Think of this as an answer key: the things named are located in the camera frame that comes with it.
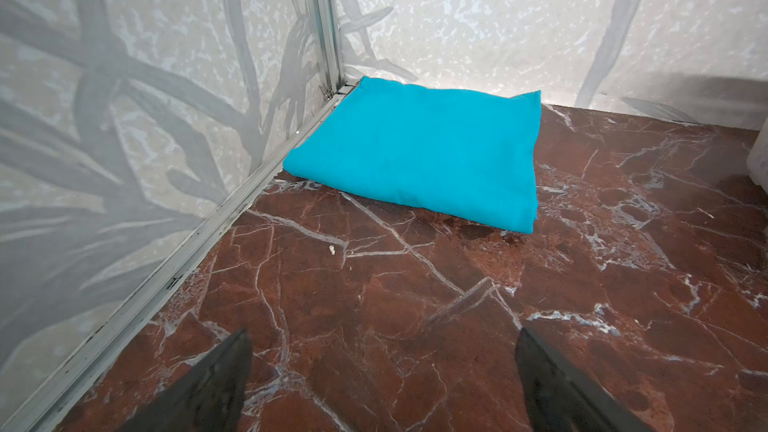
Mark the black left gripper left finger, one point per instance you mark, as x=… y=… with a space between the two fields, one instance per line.
x=209 y=397

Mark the aluminium frame profile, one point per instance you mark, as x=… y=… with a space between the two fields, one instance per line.
x=132 y=132

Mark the folded teal t-shirt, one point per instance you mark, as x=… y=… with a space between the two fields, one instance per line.
x=459 y=152

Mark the white plastic laundry basket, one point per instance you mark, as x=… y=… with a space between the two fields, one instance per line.
x=757 y=161

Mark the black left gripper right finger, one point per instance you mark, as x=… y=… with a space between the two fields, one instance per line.
x=561 y=397

